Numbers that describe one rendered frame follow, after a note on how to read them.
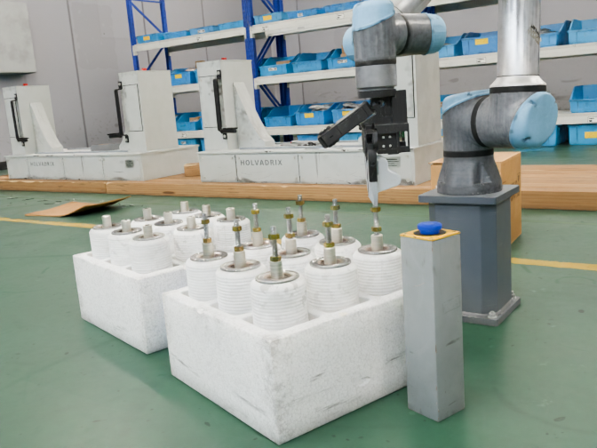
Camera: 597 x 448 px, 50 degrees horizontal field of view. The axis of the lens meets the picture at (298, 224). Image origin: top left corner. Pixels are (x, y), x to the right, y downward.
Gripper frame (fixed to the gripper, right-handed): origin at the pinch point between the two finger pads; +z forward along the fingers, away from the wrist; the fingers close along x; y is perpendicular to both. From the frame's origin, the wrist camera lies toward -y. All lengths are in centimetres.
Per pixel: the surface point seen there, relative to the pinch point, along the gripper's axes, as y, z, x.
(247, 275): -23.5, 10.5, -9.8
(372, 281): -1.0, 14.8, -4.5
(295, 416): -16.2, 31.2, -23.3
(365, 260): -2.0, 10.9, -4.0
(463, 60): 121, -39, 452
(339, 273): -7.2, 10.7, -11.9
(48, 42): -319, -106, 663
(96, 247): -69, 14, 41
